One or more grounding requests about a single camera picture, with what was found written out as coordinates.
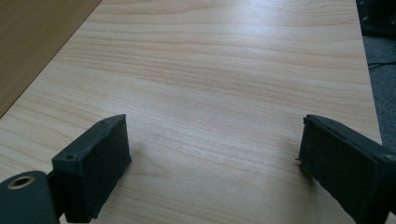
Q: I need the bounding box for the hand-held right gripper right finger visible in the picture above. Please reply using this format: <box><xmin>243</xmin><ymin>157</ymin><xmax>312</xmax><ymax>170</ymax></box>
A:
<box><xmin>295</xmin><ymin>114</ymin><xmax>396</xmax><ymax>224</ymax></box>

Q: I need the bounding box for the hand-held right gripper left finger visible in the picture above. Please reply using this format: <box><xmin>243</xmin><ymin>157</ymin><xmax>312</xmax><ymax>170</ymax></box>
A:
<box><xmin>47</xmin><ymin>113</ymin><xmax>133</xmax><ymax>224</ymax></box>

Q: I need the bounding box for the dark brown wooden table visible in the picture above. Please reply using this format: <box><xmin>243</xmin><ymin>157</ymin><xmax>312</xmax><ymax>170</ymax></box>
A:
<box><xmin>0</xmin><ymin>0</ymin><xmax>104</xmax><ymax>119</ymax></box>

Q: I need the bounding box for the black equipment base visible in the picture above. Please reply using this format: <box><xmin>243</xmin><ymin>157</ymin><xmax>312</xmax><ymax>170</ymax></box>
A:
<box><xmin>355</xmin><ymin>0</ymin><xmax>396</xmax><ymax>41</ymax></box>

